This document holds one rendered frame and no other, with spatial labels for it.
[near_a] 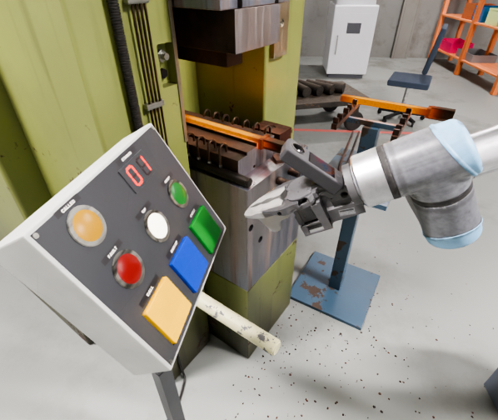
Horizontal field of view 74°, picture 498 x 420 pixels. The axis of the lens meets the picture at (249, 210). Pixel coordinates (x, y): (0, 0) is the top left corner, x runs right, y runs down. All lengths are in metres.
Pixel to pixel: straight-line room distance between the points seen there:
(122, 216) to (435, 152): 0.46
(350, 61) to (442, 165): 5.39
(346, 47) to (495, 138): 5.16
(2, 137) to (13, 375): 1.10
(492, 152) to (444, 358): 1.28
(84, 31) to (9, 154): 0.57
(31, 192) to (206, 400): 1.04
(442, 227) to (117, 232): 0.51
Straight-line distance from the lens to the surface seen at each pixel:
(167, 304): 0.55
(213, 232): 0.69
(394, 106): 1.48
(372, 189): 0.54
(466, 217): 0.61
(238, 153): 1.03
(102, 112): 0.82
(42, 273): 0.48
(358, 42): 5.85
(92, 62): 0.80
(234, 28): 0.88
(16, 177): 1.27
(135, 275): 0.51
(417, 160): 0.53
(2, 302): 2.25
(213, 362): 1.65
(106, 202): 0.52
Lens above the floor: 1.44
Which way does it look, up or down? 36 degrees down
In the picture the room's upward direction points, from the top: straight up
